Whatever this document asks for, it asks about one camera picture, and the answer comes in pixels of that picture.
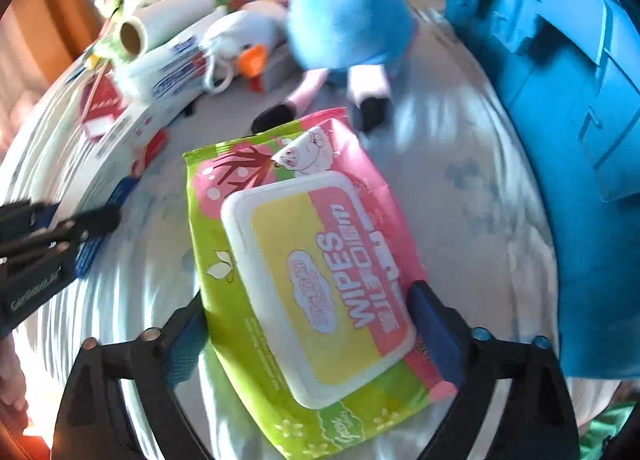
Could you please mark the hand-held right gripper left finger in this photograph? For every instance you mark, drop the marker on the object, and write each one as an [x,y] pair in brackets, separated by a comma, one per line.
[187,337]

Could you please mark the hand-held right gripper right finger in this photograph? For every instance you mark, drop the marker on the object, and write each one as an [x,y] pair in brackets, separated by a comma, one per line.
[435,330]

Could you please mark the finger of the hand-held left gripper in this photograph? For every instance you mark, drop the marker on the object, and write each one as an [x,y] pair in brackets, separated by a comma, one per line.
[22,215]
[95,222]

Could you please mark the white blue long box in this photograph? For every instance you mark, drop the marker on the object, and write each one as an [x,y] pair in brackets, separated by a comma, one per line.
[120,140]

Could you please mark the green pink wipes packet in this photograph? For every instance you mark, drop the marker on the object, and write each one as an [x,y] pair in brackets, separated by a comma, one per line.
[310,280]

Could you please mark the blue plastic crate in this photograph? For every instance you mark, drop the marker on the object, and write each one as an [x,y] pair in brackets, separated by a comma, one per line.
[575,90]

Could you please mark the red medicine box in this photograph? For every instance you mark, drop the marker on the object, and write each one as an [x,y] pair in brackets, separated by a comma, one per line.
[100,105]

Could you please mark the white tablecloth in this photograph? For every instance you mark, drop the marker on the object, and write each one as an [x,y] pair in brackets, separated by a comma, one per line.
[475,190]

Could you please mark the clear printed plastic package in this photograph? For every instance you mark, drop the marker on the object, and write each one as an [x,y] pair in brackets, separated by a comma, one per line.
[165,72]

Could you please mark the white roll cardboard core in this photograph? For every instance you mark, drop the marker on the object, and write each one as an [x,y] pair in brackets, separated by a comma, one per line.
[175,12]

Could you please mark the white goose plush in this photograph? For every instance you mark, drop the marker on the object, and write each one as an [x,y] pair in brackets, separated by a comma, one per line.
[240,37]

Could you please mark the blue pink pig plush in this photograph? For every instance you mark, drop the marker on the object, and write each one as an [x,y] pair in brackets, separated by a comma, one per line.
[350,30]

